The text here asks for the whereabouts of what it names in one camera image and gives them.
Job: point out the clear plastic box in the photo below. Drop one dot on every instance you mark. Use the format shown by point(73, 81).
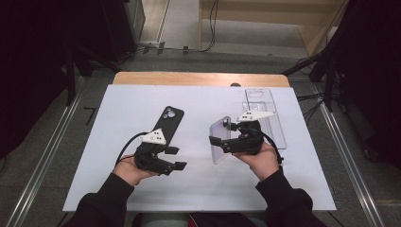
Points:
point(277, 135)

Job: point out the black phone case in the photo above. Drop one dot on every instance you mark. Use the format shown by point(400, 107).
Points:
point(170, 126)

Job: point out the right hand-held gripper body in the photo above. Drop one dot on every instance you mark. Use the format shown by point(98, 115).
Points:
point(249, 138)

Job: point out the black equipment cabinet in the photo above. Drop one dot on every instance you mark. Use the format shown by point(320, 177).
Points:
point(119, 25)

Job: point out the dark round table knob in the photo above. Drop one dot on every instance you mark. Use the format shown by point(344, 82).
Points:
point(235, 84)

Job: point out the black stand legs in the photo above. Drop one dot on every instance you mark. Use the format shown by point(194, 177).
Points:
point(329, 82)
point(70, 78)

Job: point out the clear transparent phone case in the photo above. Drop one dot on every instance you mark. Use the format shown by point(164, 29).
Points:
point(260, 97)

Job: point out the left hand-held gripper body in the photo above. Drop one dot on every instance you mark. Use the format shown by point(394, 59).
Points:
point(151, 157)

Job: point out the person's right hand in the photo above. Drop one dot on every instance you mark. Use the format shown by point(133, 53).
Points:
point(263, 162)

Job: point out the metal floor rail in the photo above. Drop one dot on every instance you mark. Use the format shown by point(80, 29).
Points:
point(350, 164)
point(45, 164)

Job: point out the person's left hand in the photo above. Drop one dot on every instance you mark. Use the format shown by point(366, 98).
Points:
point(129, 170)

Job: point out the black curtain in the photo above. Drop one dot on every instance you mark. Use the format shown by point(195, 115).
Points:
point(375, 78)
point(34, 63)

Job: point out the iridescent translucent phone case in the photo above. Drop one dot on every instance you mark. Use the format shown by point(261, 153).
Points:
point(217, 155)

